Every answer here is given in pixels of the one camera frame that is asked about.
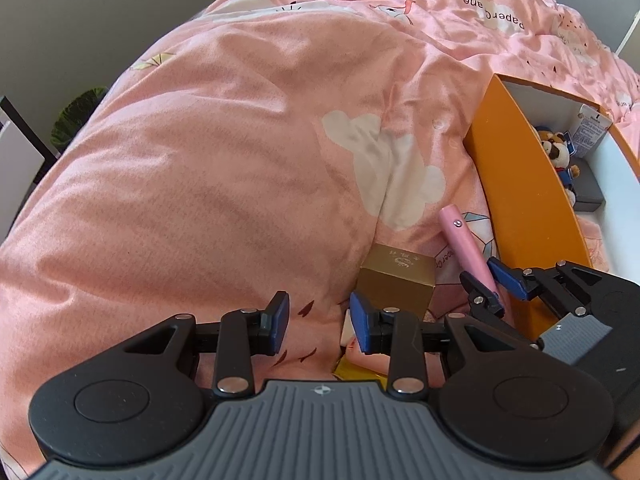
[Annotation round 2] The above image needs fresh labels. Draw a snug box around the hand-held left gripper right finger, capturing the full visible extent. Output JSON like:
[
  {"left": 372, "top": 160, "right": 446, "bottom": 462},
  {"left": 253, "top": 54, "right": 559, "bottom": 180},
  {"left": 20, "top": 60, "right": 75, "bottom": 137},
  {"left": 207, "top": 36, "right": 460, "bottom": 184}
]
[{"left": 350, "top": 291, "right": 516, "bottom": 396}]

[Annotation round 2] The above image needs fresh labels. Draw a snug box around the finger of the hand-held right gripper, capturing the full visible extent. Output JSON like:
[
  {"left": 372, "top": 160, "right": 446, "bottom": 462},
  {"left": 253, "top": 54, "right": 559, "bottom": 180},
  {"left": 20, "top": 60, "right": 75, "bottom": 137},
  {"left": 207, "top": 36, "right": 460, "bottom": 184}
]
[
  {"left": 487, "top": 257, "right": 608, "bottom": 322},
  {"left": 460, "top": 271, "right": 545, "bottom": 348}
]

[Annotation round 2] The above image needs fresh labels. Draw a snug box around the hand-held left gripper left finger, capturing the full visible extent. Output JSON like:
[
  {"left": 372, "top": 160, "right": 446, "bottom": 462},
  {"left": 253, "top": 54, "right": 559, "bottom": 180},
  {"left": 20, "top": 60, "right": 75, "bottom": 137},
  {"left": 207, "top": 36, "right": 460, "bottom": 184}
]
[{"left": 120, "top": 291, "right": 291, "bottom": 396}]

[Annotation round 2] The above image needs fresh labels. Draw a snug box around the gold box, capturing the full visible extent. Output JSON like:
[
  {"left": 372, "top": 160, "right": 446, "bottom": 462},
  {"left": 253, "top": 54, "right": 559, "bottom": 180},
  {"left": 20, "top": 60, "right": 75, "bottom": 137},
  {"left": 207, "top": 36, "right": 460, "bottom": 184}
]
[{"left": 359, "top": 243, "right": 437, "bottom": 322}]

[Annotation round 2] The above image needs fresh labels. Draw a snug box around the pink cylinder tube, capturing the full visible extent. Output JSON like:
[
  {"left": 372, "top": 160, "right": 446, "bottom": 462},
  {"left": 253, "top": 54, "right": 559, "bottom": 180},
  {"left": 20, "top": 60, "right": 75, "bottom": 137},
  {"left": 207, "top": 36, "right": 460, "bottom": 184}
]
[{"left": 438, "top": 205, "right": 507, "bottom": 306}]

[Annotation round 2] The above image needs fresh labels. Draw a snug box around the pink printed pouch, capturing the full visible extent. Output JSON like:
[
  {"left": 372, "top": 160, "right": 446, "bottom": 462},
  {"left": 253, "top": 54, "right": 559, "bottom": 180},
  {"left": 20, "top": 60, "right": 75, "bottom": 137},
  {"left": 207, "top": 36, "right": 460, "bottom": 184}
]
[{"left": 577, "top": 212, "right": 608, "bottom": 273}]

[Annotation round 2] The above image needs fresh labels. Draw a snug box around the orange storage box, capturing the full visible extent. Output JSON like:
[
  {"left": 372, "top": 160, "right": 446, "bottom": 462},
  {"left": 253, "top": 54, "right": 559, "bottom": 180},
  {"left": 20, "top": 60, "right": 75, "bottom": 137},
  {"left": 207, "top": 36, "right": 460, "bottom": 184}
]
[{"left": 464, "top": 73, "right": 640, "bottom": 341}]

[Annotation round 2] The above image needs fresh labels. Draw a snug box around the dark grey box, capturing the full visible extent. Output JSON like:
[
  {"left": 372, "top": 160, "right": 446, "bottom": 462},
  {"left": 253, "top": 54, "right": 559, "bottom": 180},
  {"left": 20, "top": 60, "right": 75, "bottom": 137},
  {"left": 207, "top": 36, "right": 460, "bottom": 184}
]
[{"left": 571, "top": 159, "right": 607, "bottom": 212}]

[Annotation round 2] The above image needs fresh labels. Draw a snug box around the white printed packet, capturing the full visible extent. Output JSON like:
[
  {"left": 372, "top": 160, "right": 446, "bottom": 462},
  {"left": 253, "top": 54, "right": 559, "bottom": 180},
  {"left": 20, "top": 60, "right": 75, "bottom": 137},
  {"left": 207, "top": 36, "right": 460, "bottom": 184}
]
[{"left": 575, "top": 104, "right": 614, "bottom": 161}]

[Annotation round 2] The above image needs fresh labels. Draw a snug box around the pink printed blanket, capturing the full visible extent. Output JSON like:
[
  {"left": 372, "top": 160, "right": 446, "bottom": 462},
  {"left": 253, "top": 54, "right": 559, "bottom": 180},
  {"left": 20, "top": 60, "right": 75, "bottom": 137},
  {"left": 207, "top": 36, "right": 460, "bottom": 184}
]
[{"left": 0, "top": 0, "right": 640, "bottom": 480}]

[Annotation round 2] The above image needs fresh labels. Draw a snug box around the green potted plant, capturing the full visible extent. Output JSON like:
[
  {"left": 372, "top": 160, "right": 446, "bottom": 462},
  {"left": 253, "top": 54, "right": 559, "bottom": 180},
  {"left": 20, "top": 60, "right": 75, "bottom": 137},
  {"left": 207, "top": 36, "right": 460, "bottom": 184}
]
[{"left": 50, "top": 87, "right": 108, "bottom": 157}]

